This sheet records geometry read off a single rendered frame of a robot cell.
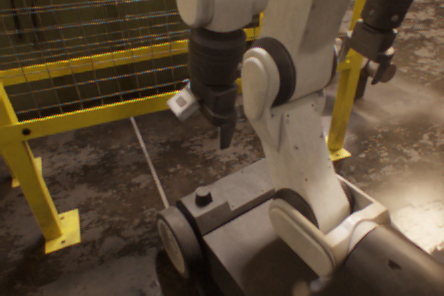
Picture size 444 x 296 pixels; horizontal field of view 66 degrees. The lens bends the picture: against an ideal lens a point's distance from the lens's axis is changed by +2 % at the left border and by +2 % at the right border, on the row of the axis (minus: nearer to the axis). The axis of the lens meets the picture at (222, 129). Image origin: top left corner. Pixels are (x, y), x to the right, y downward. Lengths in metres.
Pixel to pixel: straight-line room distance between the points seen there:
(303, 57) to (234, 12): 0.22
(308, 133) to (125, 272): 0.68
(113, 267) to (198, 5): 0.87
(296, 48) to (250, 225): 0.51
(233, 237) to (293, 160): 0.29
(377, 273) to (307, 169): 0.24
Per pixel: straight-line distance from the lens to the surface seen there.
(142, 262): 1.14
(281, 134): 0.76
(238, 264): 0.90
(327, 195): 0.82
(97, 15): 1.80
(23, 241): 1.33
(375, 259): 0.75
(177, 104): 0.58
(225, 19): 0.49
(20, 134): 1.03
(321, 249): 0.76
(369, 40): 0.87
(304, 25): 0.64
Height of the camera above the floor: 0.91
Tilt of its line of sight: 34 degrees down
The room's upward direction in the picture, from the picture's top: 1 degrees counter-clockwise
